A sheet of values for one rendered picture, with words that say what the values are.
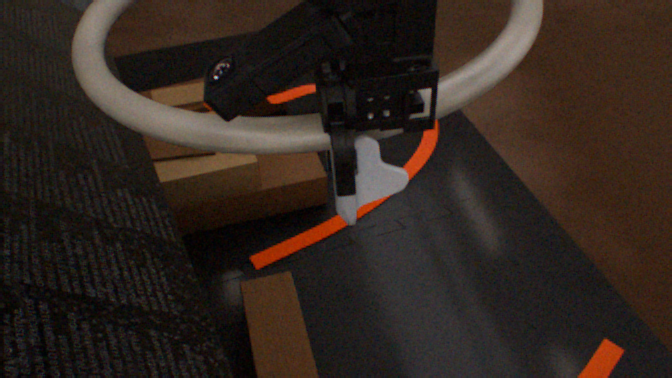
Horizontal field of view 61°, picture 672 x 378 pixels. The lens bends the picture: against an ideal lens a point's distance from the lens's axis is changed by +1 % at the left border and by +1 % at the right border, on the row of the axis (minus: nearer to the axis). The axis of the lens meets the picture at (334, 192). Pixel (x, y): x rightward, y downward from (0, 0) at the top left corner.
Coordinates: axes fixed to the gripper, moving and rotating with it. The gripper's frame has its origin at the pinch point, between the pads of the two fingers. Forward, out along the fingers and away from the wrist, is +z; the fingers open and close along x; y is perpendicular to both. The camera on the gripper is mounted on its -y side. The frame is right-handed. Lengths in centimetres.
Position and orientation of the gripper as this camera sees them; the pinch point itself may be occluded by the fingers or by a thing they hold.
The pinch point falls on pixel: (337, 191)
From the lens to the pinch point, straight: 50.0
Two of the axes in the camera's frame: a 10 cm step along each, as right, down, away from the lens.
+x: -1.4, -7.0, 7.0
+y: 9.9, -1.4, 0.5
